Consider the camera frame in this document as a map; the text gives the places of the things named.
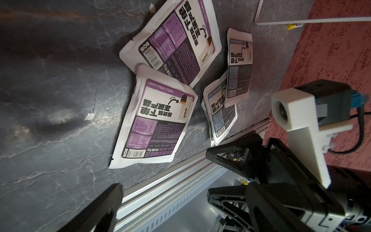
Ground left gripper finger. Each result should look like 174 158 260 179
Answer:
59 183 123 232

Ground yellow handled screwdriver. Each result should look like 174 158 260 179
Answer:
286 23 303 31

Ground wooden two-tier shelf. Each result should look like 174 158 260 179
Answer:
254 0 371 26

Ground grey coffee bag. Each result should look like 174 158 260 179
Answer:
225 28 253 107
202 72 238 147

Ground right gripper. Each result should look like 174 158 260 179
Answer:
260 138 371 232

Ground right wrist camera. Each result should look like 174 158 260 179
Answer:
271 79 369 188

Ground purple coffee bag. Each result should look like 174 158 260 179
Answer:
119 0 222 87
109 64 198 169

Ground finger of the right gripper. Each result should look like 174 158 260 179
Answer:
206 133 266 180
207 183 312 232

